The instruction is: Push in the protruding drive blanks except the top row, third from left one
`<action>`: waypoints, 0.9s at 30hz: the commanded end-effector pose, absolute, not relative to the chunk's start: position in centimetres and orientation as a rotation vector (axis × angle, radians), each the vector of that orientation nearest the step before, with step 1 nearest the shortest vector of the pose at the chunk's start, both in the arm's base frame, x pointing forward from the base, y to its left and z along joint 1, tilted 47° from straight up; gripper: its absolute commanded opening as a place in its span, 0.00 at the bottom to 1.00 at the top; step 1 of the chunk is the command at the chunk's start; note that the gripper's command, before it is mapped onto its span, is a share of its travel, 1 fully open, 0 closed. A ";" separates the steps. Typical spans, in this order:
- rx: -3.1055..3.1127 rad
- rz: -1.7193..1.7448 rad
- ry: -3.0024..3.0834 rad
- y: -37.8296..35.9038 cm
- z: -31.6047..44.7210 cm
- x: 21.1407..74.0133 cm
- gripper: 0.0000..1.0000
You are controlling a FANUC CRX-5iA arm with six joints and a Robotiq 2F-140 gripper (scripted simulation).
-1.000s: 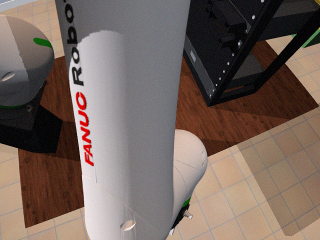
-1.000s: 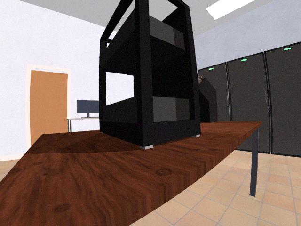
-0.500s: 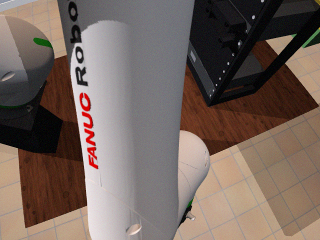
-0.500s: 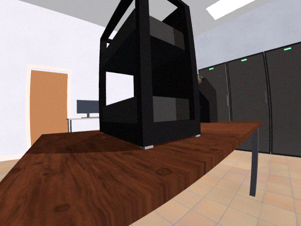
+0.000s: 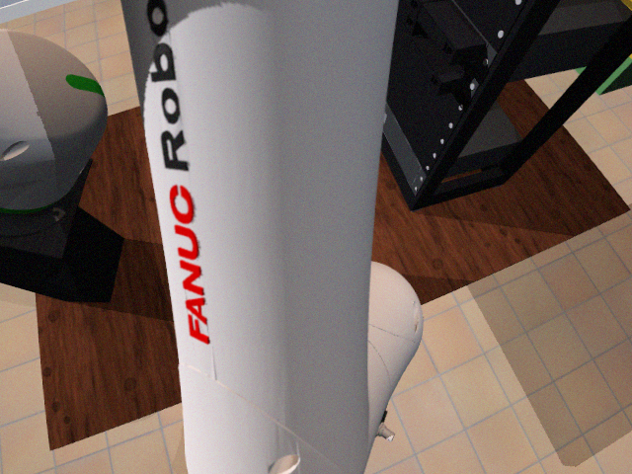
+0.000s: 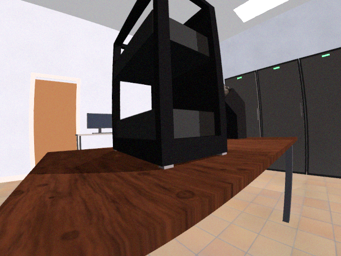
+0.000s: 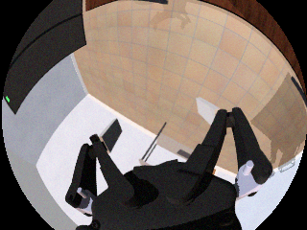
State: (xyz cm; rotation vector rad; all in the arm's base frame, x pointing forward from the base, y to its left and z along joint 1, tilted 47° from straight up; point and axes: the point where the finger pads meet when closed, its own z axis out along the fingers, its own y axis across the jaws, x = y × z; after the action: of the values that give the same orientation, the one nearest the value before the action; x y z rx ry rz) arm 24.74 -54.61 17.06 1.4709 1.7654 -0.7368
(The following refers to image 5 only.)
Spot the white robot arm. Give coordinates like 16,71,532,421
0,0,424,474

